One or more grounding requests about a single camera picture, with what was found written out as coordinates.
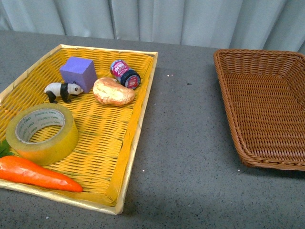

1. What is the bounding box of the pink drink can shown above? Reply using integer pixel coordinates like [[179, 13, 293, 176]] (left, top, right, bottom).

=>
[[110, 60, 141, 89]]

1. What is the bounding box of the yellow woven basket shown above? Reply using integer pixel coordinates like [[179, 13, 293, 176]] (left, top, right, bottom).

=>
[[0, 44, 158, 215]]

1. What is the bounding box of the purple foam cube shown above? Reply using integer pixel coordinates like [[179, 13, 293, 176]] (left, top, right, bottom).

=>
[[60, 56, 97, 93]]

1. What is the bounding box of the toy panda figure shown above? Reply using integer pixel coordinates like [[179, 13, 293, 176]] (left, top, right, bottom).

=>
[[44, 83, 83, 104]]

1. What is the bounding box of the brown wicker basket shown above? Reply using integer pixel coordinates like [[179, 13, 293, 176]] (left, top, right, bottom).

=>
[[213, 49, 305, 171]]

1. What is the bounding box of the grey curtain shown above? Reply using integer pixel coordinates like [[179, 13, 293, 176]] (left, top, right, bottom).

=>
[[0, 0, 305, 53]]

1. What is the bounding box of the golden toy bread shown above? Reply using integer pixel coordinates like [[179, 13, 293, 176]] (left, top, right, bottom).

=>
[[92, 77, 135, 106]]

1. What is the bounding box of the orange toy carrot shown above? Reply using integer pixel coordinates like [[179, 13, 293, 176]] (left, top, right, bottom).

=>
[[0, 140, 83, 193]]

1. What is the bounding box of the yellow packing tape roll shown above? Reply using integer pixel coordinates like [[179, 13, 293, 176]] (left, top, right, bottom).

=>
[[6, 104, 79, 165]]

